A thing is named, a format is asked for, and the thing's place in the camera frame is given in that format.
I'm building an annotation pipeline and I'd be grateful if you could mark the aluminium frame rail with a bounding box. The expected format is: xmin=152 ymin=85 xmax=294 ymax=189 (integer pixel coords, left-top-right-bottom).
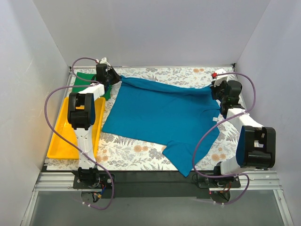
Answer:
xmin=34 ymin=170 xmax=282 ymax=191

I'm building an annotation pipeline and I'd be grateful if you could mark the green folded t shirt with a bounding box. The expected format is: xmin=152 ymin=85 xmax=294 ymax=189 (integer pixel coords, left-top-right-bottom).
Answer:
xmin=70 ymin=72 xmax=112 ymax=101

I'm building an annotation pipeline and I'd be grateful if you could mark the blue t shirt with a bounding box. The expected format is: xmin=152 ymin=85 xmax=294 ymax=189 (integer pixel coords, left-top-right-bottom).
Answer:
xmin=103 ymin=77 xmax=220 ymax=177

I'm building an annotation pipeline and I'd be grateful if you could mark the yellow plastic tray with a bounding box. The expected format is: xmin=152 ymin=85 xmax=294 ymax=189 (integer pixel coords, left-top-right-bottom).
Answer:
xmin=47 ymin=97 xmax=106 ymax=160

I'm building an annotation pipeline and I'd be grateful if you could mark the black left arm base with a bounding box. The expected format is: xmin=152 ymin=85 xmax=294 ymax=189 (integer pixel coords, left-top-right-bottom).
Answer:
xmin=72 ymin=168 xmax=115 ymax=189

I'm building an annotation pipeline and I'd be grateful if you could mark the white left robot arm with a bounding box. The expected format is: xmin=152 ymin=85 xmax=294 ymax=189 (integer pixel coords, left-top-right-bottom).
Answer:
xmin=67 ymin=62 xmax=120 ymax=171

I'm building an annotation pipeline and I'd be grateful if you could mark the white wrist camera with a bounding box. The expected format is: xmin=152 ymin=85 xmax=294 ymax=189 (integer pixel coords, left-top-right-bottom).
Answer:
xmin=212 ymin=68 xmax=228 ymax=87
xmin=95 ymin=57 xmax=111 ymax=67

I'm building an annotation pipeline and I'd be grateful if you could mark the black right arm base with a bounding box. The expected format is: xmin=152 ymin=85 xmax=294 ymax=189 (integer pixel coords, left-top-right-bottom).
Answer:
xmin=192 ymin=174 xmax=241 ymax=195

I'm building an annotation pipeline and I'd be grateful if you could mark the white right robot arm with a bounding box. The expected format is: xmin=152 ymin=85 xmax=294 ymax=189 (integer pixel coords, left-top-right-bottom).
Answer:
xmin=211 ymin=81 xmax=276 ymax=187

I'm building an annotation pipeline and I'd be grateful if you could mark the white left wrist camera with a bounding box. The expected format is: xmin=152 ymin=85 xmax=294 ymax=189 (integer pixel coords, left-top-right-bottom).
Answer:
xmin=95 ymin=57 xmax=111 ymax=67

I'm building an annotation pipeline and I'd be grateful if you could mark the floral patterned table mat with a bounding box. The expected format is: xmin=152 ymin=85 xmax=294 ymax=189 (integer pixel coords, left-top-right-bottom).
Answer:
xmin=44 ymin=66 xmax=253 ymax=172

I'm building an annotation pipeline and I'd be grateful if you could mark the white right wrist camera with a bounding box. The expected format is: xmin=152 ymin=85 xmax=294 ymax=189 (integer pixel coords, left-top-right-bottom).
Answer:
xmin=212 ymin=68 xmax=228 ymax=87

